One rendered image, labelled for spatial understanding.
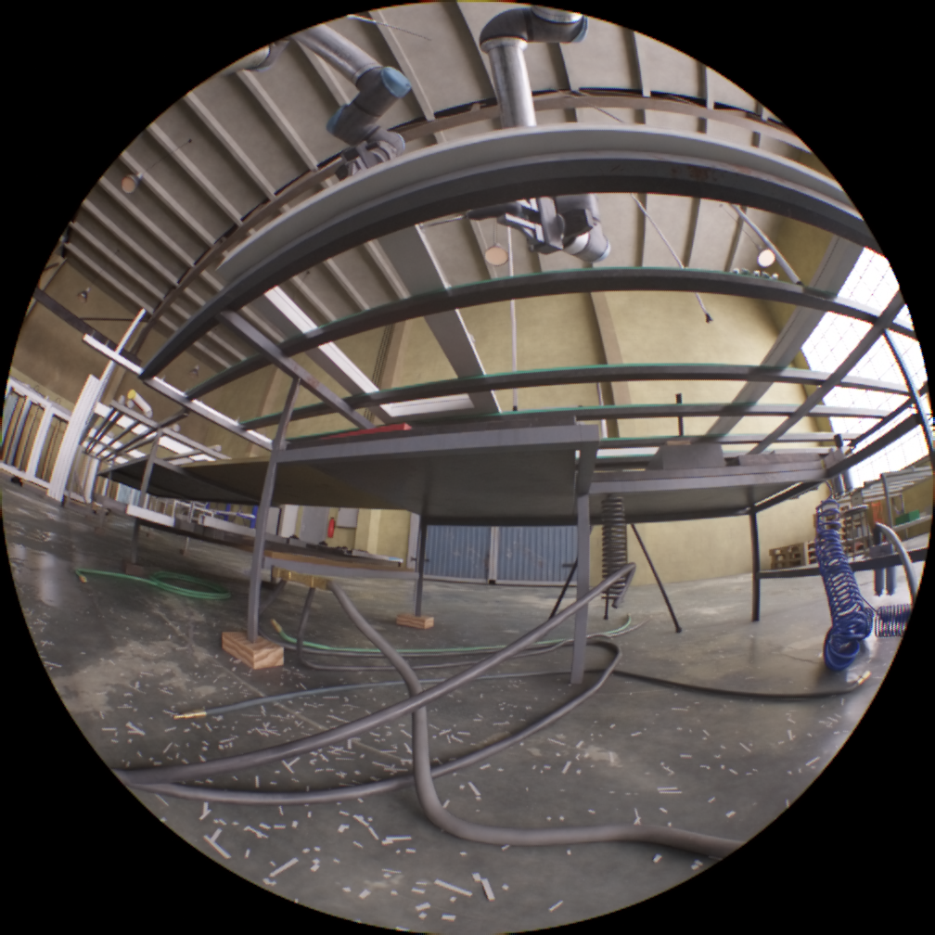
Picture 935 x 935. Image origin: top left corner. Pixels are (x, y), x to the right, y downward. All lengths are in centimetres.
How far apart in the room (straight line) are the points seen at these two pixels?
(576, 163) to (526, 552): 652
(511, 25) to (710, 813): 140
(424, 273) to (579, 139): 40
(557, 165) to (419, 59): 775
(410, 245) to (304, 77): 843
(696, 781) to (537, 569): 629
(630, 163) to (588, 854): 82
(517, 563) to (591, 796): 636
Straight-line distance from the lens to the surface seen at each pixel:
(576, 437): 55
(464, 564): 698
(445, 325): 80
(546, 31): 103
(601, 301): 938
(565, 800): 49
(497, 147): 57
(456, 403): 119
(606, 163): 53
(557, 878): 39
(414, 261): 68
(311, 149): 921
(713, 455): 112
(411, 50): 825
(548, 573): 663
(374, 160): 82
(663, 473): 96
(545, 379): 91
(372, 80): 93
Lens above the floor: 32
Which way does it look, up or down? 18 degrees up
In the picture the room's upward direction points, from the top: 4 degrees clockwise
